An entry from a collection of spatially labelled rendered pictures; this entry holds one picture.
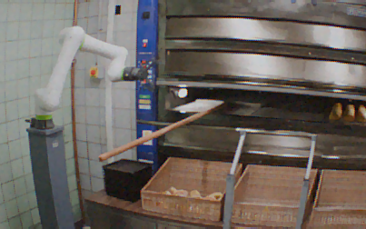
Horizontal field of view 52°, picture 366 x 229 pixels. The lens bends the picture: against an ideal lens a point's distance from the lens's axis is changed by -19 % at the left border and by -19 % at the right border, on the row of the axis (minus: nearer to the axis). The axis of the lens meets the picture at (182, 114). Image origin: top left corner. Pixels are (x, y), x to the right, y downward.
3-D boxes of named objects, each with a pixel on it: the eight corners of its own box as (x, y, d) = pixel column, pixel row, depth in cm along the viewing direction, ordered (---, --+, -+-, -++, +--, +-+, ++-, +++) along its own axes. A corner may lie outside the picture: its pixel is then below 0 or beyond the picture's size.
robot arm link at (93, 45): (75, 52, 266) (83, 48, 257) (80, 35, 268) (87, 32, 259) (120, 66, 287) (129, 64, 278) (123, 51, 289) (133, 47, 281)
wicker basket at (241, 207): (244, 198, 313) (247, 164, 308) (312, 203, 289) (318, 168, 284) (221, 223, 269) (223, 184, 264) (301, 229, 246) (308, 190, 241)
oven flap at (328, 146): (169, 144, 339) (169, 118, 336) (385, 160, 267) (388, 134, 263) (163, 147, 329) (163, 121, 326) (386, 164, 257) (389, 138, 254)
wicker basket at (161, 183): (170, 190, 336) (169, 155, 331) (241, 198, 314) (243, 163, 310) (141, 210, 292) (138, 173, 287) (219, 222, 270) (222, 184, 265)
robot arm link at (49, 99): (41, 109, 229) (74, 22, 233) (34, 105, 242) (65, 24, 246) (58, 116, 237) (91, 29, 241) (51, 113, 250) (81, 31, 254)
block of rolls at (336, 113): (333, 108, 347) (333, 102, 346) (377, 112, 327) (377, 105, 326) (329, 120, 292) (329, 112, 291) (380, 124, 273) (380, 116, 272)
